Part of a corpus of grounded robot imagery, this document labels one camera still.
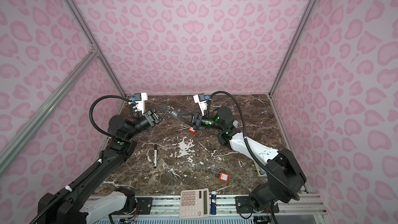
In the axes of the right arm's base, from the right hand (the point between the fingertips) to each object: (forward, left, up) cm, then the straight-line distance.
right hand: (180, 119), depth 64 cm
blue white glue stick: (-25, -14, -32) cm, 43 cm away
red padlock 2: (-13, -19, -33) cm, 40 cm away
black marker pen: (-3, +19, -33) cm, 38 cm away
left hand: (+3, +4, +5) cm, 7 cm away
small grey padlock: (+2, +3, +1) cm, 4 cm away
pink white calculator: (-25, -5, -32) cm, 41 cm away
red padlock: (+14, -1, -32) cm, 35 cm away
